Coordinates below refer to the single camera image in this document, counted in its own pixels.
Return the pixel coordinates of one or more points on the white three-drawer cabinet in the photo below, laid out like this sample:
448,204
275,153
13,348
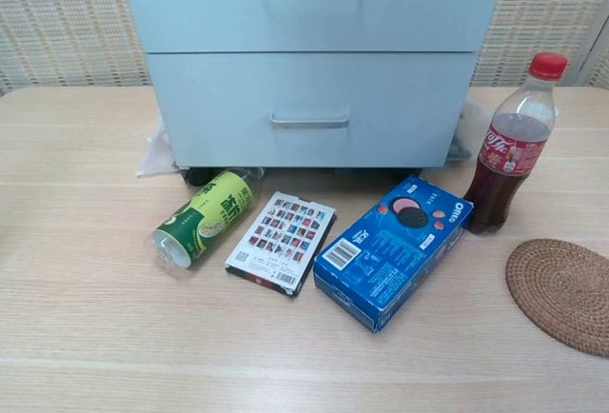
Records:
183,99

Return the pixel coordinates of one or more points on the white card box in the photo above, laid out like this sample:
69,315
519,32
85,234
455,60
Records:
280,241

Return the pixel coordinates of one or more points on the green label plastic bottle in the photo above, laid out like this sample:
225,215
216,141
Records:
214,208

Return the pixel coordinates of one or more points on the black caster wheel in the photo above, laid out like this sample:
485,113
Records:
195,176

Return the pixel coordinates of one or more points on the blue Oreo cookie box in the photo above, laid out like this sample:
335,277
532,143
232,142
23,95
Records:
380,265

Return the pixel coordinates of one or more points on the clear plastic bag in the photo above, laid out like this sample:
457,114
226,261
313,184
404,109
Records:
471,123
154,151

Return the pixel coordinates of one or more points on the red cap cola bottle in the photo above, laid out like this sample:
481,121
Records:
509,146

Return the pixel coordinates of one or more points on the round woven rattan coaster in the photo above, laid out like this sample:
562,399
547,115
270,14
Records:
566,294

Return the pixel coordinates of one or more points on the woven beige room divider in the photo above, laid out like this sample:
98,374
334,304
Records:
62,23

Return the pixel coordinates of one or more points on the white divider frame post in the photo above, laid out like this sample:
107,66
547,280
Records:
590,56

